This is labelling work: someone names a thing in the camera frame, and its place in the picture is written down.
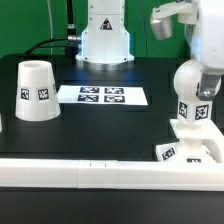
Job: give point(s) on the white left fence piece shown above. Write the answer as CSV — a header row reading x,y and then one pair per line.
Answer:
x,y
1,123

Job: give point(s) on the white marker sheet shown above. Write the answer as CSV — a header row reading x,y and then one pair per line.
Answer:
x,y
108,95

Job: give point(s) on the white conical lamp shade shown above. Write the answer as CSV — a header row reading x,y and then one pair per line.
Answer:
x,y
36,98

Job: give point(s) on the white lamp bulb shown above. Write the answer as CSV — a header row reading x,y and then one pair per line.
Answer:
x,y
191,110

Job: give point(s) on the white lamp base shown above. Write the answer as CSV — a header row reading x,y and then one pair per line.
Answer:
x,y
190,147

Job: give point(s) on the black vertical cable post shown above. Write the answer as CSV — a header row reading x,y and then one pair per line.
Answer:
x,y
71,30

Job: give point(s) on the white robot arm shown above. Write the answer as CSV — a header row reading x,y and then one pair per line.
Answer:
x,y
105,43

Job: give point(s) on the white front fence bar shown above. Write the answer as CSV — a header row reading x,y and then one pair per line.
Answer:
x,y
50,173

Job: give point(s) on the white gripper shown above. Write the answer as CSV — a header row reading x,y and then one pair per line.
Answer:
x,y
206,40

